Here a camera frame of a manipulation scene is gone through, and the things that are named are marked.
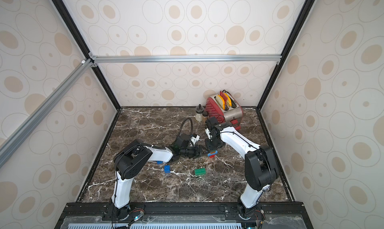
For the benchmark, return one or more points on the yellow toy slice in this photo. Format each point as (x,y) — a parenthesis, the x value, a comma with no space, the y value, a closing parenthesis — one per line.
(229,100)

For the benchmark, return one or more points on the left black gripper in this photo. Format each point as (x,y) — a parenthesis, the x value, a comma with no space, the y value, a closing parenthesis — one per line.
(198,153)

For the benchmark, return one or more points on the toy bread slice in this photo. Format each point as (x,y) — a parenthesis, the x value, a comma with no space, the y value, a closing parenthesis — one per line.
(221,102)

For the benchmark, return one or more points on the left diagonal aluminium rail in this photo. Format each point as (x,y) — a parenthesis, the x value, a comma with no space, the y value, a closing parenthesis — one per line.
(25,129)

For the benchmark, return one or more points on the green 2x4 lego brick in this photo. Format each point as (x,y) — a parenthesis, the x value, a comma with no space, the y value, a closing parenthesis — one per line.
(200,172)

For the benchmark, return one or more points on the red polka dot toaster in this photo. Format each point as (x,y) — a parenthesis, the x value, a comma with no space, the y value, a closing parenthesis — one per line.
(233,115)

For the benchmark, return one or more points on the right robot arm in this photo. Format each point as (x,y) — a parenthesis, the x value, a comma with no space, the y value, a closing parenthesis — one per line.
(261,168)

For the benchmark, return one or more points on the light blue 2x4 lego brick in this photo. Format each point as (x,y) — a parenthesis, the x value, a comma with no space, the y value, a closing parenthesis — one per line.
(212,153)

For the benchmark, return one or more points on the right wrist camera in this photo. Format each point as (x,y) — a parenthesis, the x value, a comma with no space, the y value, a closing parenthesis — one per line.
(208,133)

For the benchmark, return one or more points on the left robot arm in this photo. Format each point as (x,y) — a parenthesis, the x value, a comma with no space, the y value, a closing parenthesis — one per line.
(131,160)

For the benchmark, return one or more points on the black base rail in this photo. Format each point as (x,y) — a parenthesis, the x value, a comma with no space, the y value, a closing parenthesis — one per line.
(282,215)

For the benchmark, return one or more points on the horizontal aluminium rail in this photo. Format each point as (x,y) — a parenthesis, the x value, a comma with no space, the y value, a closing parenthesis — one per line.
(186,58)

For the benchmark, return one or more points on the glass jar with black lid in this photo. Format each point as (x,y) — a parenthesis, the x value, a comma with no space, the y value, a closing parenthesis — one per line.
(199,113)

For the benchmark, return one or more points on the brown spice jar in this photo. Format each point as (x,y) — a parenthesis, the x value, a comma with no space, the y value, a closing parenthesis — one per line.
(205,116)

